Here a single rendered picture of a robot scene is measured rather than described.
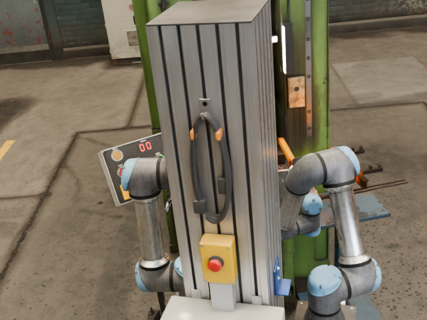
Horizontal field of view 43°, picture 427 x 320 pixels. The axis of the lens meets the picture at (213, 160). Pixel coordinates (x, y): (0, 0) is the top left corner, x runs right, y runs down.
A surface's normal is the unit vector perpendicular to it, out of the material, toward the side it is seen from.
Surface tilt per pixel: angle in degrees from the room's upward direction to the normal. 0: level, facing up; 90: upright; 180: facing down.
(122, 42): 91
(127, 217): 0
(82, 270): 0
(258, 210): 90
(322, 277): 7
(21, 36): 90
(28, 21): 90
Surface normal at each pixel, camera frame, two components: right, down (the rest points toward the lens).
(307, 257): 0.08, 0.45
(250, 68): -0.25, 0.46
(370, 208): -0.09, -0.89
